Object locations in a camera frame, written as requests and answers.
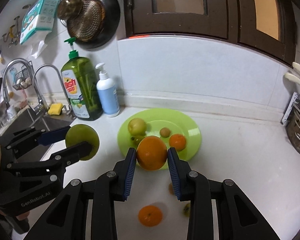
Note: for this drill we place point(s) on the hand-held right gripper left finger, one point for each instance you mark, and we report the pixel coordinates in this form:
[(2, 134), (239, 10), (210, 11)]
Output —
[(130, 172)]

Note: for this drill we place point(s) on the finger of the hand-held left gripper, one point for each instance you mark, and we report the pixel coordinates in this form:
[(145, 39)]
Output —
[(53, 135), (72, 153)]

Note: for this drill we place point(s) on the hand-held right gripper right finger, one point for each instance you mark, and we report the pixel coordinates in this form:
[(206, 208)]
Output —
[(175, 175)]

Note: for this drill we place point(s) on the large orange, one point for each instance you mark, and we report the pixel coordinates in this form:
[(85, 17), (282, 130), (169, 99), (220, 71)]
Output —
[(152, 153)]

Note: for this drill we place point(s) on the green tomato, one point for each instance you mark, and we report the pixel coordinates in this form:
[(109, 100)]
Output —
[(137, 140), (186, 209)]

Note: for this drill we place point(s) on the brown kiwi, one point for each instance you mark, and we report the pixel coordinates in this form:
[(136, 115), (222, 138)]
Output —
[(165, 132)]

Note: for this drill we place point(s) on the green plate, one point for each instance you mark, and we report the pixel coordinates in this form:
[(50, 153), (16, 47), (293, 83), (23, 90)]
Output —
[(187, 132)]

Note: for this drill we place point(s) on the yellowish green apple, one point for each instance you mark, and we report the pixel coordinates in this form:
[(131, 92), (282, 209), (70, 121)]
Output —
[(137, 126)]

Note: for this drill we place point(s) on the person's left hand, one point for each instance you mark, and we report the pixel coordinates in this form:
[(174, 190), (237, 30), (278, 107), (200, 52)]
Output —
[(23, 216)]

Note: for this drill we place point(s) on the small orange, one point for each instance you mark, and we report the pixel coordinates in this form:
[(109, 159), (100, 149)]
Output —
[(171, 188)]

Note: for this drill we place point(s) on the kitchen sink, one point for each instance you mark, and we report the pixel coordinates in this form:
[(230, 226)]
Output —
[(40, 123)]

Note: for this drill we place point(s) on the yellow sponge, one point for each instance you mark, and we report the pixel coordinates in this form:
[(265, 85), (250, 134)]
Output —
[(55, 109)]

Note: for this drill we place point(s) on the thin steel faucet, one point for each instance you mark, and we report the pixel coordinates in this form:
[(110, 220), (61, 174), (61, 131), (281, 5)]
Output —
[(62, 82)]

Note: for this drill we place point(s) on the green dish soap bottle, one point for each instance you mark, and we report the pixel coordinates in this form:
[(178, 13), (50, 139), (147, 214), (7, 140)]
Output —
[(82, 90)]

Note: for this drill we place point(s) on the white pump bottle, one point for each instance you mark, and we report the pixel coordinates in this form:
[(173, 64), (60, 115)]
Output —
[(107, 92)]

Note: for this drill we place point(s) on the large steel pull-down faucet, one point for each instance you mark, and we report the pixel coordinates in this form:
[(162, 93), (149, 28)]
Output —
[(15, 61)]

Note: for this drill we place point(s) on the teal paper towel pack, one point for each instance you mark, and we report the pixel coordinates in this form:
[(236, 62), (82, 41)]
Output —
[(40, 17)]

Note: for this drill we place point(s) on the black frying pan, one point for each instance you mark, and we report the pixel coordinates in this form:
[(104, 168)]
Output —
[(110, 25)]

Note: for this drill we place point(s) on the steel pot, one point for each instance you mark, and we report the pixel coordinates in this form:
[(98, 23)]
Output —
[(297, 137)]

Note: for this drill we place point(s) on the copper saucepan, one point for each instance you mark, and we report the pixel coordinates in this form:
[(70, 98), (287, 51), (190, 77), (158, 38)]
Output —
[(68, 7)]

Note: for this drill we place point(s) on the metal pot rack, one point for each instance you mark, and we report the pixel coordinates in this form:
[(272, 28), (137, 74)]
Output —
[(291, 107)]

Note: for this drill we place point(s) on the dark wooden cabinet door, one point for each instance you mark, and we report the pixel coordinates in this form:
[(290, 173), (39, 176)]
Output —
[(140, 10), (245, 17)]

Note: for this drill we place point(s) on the metal wall hooks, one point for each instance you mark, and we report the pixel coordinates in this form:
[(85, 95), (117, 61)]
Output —
[(12, 32)]

